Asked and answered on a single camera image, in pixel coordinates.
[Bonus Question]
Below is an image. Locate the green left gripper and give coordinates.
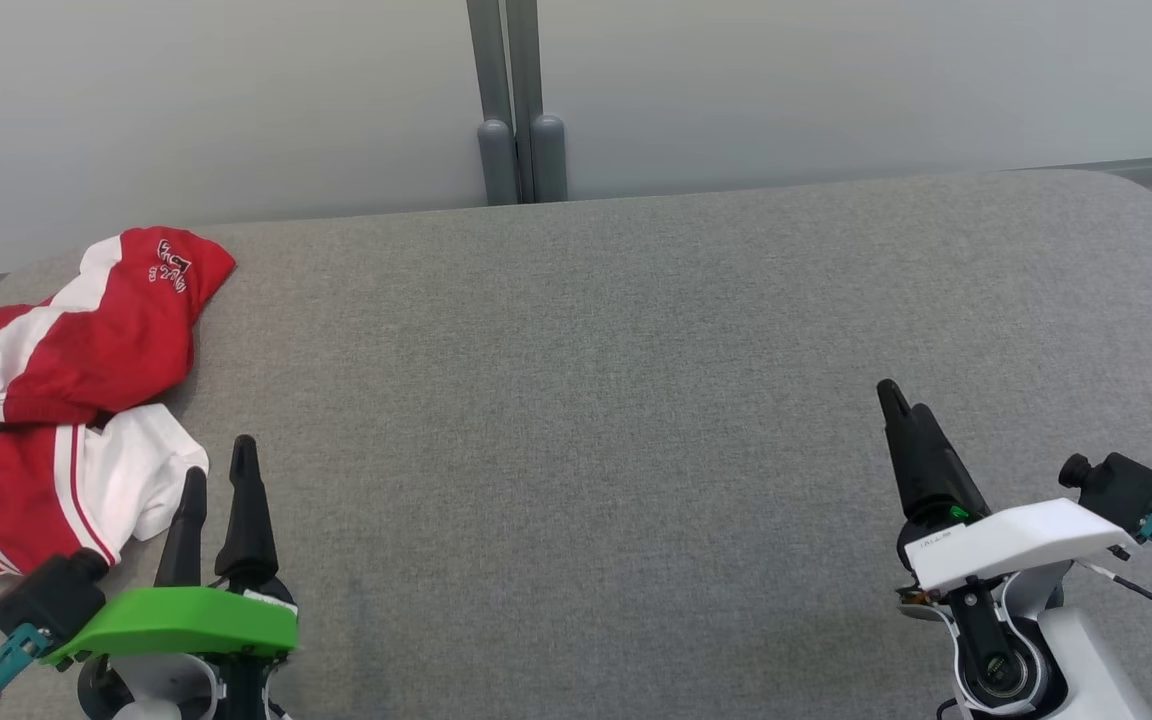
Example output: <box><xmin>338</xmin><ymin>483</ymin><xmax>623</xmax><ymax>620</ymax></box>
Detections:
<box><xmin>41</xmin><ymin>435</ymin><xmax>299</xmax><ymax>669</ymax></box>

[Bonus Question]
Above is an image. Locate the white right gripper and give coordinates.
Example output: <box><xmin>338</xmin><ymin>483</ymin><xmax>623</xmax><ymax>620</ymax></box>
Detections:
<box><xmin>876</xmin><ymin>378</ymin><xmax>1137</xmax><ymax>601</ymax></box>

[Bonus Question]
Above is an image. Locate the red white basketball jersey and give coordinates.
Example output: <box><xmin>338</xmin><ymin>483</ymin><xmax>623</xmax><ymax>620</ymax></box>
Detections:
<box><xmin>0</xmin><ymin>395</ymin><xmax>210</xmax><ymax>591</ymax></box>

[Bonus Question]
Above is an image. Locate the teal left camera connector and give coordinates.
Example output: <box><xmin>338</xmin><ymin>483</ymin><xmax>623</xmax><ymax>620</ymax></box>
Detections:
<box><xmin>0</xmin><ymin>623</ymin><xmax>55</xmax><ymax>713</ymax></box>

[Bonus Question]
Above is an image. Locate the grey partition post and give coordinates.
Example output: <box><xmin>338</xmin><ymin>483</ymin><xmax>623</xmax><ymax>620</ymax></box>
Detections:
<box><xmin>504</xmin><ymin>0</ymin><xmax>569</xmax><ymax>204</ymax></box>
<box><xmin>466</xmin><ymin>0</ymin><xmax>520</xmax><ymax>206</ymax></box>

